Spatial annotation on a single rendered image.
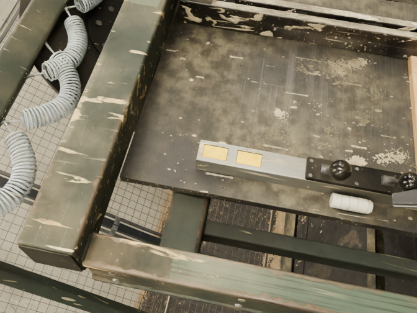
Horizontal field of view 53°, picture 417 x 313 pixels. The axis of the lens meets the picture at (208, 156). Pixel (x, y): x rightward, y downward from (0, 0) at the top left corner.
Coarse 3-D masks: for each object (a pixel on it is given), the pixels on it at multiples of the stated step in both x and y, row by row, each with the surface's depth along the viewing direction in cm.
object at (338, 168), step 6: (336, 162) 71; (342, 162) 71; (324, 168) 82; (330, 168) 72; (336, 168) 71; (342, 168) 70; (348, 168) 71; (324, 174) 82; (330, 174) 72; (336, 174) 71; (342, 174) 70; (348, 174) 71; (336, 180) 72; (342, 180) 71
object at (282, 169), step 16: (208, 144) 86; (224, 144) 86; (208, 160) 84; (272, 160) 84; (288, 160) 85; (304, 160) 85; (240, 176) 86; (256, 176) 85; (272, 176) 84; (288, 176) 83; (304, 176) 83; (320, 192) 86; (336, 192) 84; (352, 192) 83; (368, 192) 82
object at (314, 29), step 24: (192, 0) 103; (216, 0) 106; (240, 0) 105; (264, 0) 105; (216, 24) 108; (240, 24) 106; (264, 24) 105; (288, 24) 104; (312, 24) 102; (336, 24) 101; (360, 24) 102; (384, 24) 103; (408, 24) 102; (360, 48) 106; (384, 48) 104; (408, 48) 103
